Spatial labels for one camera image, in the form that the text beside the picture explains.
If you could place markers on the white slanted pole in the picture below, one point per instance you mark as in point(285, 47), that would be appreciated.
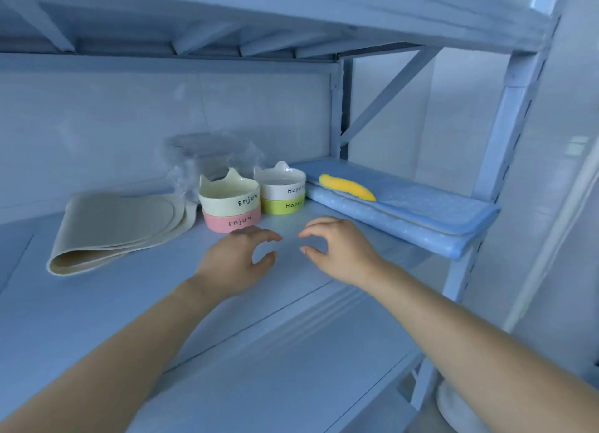
point(547, 241)

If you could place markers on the person's left thumb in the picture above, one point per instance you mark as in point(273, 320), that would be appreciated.
point(266, 262)

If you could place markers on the person's right forearm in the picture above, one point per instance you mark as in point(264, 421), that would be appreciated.
point(468, 353)

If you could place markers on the blue dotted folded mat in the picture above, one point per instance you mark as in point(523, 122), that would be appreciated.
point(412, 234)
point(421, 199)

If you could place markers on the white metal shelf rack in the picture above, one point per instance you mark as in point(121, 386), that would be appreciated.
point(299, 21)

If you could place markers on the yellow banana toy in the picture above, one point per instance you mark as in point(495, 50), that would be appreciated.
point(348, 187)

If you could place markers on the white round base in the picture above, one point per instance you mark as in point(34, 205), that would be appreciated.
point(451, 409)

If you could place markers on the person's right thumb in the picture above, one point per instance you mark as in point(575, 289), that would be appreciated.
point(312, 255)

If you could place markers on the clear plastic container stack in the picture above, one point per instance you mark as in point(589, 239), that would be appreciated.
point(206, 157)

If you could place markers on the pink cat-ear ceramic bowl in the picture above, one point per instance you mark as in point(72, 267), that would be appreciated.
point(230, 206)

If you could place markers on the person's left hand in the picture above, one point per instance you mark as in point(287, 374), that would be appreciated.
point(229, 266)

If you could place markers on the folded beige mat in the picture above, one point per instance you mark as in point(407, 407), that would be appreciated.
point(117, 227)

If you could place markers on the person's left forearm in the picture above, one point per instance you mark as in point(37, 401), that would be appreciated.
point(117, 362)

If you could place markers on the green cat-ear ceramic bowl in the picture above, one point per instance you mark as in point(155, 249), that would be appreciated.
point(280, 194)

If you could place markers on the person's right hand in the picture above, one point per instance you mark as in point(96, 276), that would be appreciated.
point(348, 255)

